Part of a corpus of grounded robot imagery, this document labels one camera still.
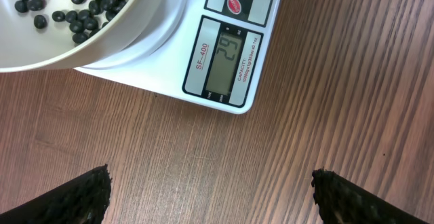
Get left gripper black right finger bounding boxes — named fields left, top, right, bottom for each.
left=311, top=168, right=427, bottom=224

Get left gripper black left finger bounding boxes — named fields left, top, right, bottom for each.
left=1, top=165, right=111, bottom=224

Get white digital kitchen scale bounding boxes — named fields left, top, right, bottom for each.
left=81, top=0, right=280, bottom=114

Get white bowl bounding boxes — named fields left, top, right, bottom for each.
left=1, top=0, right=163, bottom=73

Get black beans in bowl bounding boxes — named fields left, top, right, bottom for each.
left=1, top=0, right=131, bottom=45

